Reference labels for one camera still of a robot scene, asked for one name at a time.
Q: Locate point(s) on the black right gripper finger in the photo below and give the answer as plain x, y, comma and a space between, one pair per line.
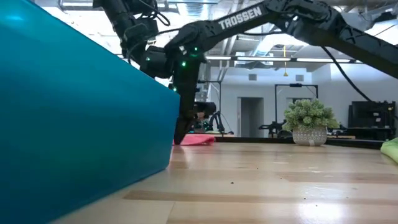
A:
183, 124

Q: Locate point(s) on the pink microfiber towel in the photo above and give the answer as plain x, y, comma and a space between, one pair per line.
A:
199, 140

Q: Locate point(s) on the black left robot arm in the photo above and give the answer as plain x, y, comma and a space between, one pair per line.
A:
119, 18

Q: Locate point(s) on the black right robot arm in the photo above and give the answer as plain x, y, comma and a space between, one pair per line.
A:
211, 31

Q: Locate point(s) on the green microfiber towel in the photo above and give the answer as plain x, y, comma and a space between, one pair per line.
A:
390, 149

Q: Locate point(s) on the teal plastic tray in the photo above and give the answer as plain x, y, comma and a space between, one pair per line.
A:
77, 124

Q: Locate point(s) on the artificial potted plant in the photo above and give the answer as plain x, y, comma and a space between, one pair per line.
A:
308, 118

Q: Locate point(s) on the silver ventilation duct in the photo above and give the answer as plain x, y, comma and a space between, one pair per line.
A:
264, 46

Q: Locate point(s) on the black metal gantry frame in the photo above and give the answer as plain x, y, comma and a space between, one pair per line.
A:
295, 85

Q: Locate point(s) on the black aluminium table frame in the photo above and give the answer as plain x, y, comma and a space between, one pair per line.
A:
342, 142

